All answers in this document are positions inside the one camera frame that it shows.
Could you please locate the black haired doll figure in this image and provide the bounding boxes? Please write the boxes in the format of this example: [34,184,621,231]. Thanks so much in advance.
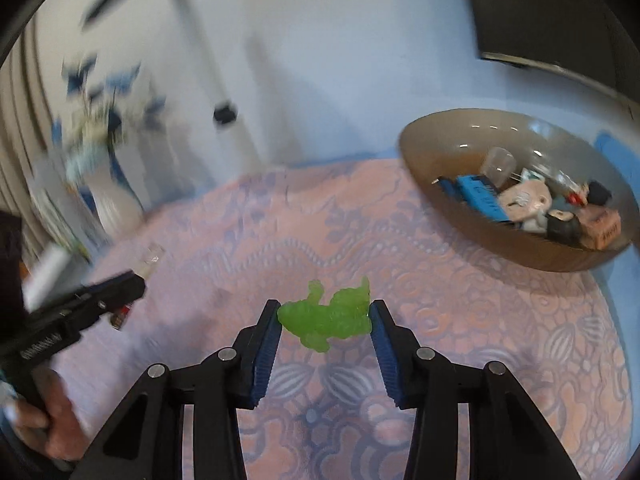
[566,180,612,207]

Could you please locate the white ribbed vase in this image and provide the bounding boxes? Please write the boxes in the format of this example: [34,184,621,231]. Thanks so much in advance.
[87,157,143,242]

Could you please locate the small pink carton box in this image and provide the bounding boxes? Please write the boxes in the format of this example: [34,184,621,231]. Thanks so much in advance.
[576,205,622,250]

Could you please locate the black television screen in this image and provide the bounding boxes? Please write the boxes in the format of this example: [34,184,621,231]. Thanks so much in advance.
[470,0,639,105]

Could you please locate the blue white artificial flowers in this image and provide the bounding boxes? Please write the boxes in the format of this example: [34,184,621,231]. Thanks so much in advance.
[51,53,166,188]

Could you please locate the brown glass bowl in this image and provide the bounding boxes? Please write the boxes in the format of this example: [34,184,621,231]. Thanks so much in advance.
[398,108,639,273]

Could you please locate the green toy frog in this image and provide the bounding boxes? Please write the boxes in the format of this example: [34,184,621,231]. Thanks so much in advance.
[278,276,372,353]

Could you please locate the pink floral table cloth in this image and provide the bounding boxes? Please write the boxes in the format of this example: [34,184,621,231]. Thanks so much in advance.
[56,160,632,479]

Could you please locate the person left hand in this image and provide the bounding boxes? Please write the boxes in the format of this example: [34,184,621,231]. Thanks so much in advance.
[3,370,90,462]

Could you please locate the stack of books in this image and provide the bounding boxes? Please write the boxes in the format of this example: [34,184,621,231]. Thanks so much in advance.
[23,154,108,312]

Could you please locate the white lamp stand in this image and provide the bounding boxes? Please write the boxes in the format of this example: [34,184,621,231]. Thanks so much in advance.
[171,0,262,174]

